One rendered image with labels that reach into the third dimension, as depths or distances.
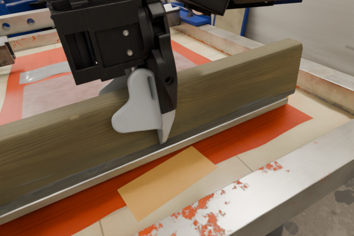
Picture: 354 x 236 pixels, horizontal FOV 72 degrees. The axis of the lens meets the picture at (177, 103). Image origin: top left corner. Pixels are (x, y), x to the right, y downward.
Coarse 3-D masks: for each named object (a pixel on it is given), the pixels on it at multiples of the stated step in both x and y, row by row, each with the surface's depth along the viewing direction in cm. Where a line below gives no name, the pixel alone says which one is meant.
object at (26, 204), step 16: (240, 112) 31; (256, 112) 31; (208, 128) 29; (224, 128) 29; (160, 144) 27; (176, 144) 27; (128, 160) 25; (144, 160) 26; (80, 176) 24; (96, 176) 24; (112, 176) 25; (48, 192) 23; (64, 192) 23; (0, 208) 22; (16, 208) 22; (32, 208) 22; (0, 224) 21
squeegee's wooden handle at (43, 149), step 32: (224, 64) 28; (256, 64) 29; (288, 64) 31; (96, 96) 24; (128, 96) 24; (192, 96) 27; (224, 96) 29; (256, 96) 31; (0, 128) 21; (32, 128) 21; (64, 128) 22; (96, 128) 23; (192, 128) 29; (0, 160) 20; (32, 160) 22; (64, 160) 23; (96, 160) 25; (0, 192) 21; (32, 192) 23
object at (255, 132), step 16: (176, 48) 62; (176, 64) 53; (192, 64) 53; (272, 112) 36; (288, 112) 36; (240, 128) 34; (256, 128) 33; (272, 128) 33; (288, 128) 33; (192, 144) 32; (208, 144) 31; (224, 144) 31; (240, 144) 31; (256, 144) 31; (224, 160) 29
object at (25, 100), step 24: (24, 96) 47; (48, 96) 46; (72, 96) 45; (0, 120) 41; (144, 168) 29; (96, 192) 27; (24, 216) 25; (48, 216) 25; (72, 216) 25; (96, 216) 24
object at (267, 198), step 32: (192, 32) 67; (224, 32) 58; (320, 96) 37; (352, 96) 33; (352, 128) 26; (288, 160) 24; (320, 160) 23; (352, 160) 23; (224, 192) 21; (256, 192) 21; (288, 192) 21; (320, 192) 23; (160, 224) 19; (192, 224) 19; (224, 224) 19; (256, 224) 19
